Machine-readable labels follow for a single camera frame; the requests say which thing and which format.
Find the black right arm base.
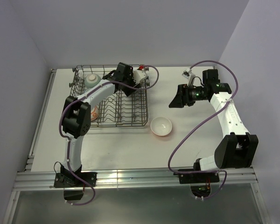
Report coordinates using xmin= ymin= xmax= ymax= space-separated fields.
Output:
xmin=174 ymin=159 xmax=219 ymax=184

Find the orange floral pattern bowl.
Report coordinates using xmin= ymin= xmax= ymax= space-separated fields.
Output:
xmin=91 ymin=106 xmax=99 ymax=121

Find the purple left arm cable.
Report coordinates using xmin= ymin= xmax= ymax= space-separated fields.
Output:
xmin=58 ymin=65 xmax=160 ymax=206

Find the aluminium mounting rail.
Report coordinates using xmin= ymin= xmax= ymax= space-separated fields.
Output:
xmin=12 ymin=168 xmax=258 ymax=191

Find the pale green bowl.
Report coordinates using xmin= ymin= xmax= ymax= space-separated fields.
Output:
xmin=84 ymin=73 xmax=101 ymax=89

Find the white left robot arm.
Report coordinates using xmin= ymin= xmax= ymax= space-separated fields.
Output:
xmin=59 ymin=63 xmax=139 ymax=186

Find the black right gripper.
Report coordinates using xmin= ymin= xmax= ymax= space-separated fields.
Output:
xmin=169 ymin=84 xmax=208 ymax=108

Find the grey wire dish rack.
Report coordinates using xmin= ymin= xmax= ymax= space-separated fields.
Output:
xmin=69 ymin=65 xmax=150 ymax=128

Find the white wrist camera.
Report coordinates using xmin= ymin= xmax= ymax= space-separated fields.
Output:
xmin=182 ymin=68 xmax=196 ymax=86
xmin=133 ymin=65 xmax=148 ymax=84

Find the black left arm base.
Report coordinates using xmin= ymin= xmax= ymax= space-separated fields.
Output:
xmin=53 ymin=172 xmax=97 ymax=188

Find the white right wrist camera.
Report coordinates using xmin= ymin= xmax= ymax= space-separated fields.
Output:
xmin=182 ymin=68 xmax=196 ymax=86

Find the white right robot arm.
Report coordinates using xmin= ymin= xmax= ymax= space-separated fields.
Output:
xmin=169 ymin=69 xmax=259 ymax=182

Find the plain white bowl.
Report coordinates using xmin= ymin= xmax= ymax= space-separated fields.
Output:
xmin=150 ymin=117 xmax=173 ymax=137

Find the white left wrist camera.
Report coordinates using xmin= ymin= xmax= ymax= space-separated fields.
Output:
xmin=133 ymin=65 xmax=148 ymax=84

